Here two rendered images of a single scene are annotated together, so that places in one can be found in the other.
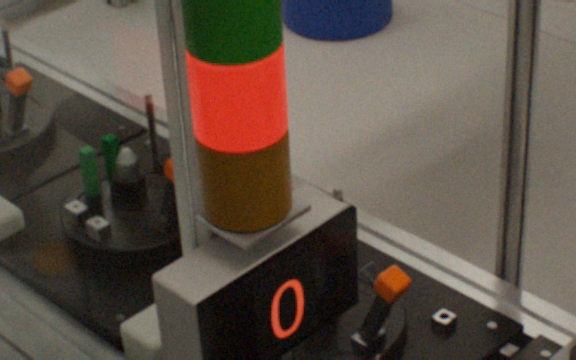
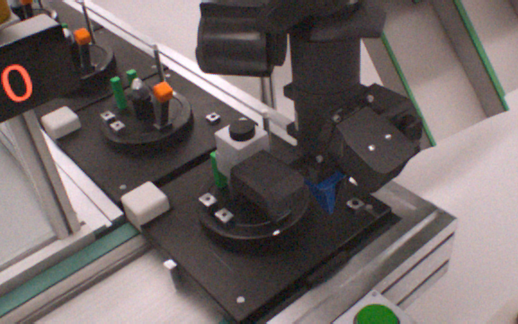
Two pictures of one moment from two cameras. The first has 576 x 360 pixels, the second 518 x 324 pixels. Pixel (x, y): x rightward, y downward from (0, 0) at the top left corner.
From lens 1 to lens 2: 0.35 m
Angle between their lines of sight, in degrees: 9
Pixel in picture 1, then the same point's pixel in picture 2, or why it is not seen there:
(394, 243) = (209, 82)
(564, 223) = not seen: hidden behind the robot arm
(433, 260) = (225, 90)
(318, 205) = (41, 23)
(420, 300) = (206, 109)
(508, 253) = (263, 86)
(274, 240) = (4, 40)
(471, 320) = (229, 120)
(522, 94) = not seen: outside the picture
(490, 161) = not seen: hidden behind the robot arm
